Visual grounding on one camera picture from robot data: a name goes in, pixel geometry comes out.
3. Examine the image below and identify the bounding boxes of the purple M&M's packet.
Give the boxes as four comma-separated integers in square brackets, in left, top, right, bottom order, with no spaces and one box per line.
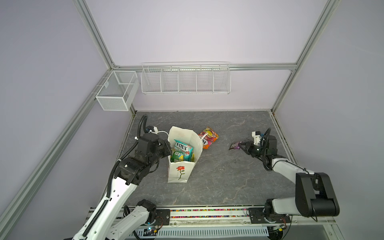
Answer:
[229,142,242,151]

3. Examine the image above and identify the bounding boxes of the teal Fox's mint bag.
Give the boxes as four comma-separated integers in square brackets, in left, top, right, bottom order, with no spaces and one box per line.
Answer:
[175,140,194,159]

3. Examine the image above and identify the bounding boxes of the green candy bag back side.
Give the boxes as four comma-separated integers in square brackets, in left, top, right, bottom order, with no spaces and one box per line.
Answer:
[170,150,194,163]

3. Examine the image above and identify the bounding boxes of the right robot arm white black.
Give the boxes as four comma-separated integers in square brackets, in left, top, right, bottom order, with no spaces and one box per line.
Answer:
[238,128,341,222]

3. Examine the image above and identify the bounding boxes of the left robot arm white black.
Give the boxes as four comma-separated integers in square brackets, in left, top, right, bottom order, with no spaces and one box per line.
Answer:
[73,115,172,240]

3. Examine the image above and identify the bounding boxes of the orange Fox's fruits candy bag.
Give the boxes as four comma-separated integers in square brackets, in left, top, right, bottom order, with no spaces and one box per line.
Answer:
[199,127,219,149]

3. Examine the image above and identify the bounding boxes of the white mesh box basket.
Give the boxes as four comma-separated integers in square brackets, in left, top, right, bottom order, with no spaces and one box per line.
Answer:
[96,71,140,112]

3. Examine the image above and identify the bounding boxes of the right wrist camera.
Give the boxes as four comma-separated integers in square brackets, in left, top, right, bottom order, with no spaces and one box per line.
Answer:
[252,131,263,147]

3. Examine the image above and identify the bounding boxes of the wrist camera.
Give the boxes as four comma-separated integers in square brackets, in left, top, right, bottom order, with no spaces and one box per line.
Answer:
[252,131,263,147]
[145,126,159,134]

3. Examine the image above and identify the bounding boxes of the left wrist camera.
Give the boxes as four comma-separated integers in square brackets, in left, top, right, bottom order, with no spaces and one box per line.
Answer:
[145,126,159,134]

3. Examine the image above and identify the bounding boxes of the white wire shelf basket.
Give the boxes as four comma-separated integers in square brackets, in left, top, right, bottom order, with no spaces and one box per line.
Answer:
[141,62,232,95]

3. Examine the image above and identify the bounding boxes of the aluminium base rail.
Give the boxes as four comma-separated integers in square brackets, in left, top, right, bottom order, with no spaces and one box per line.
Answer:
[157,206,336,227]

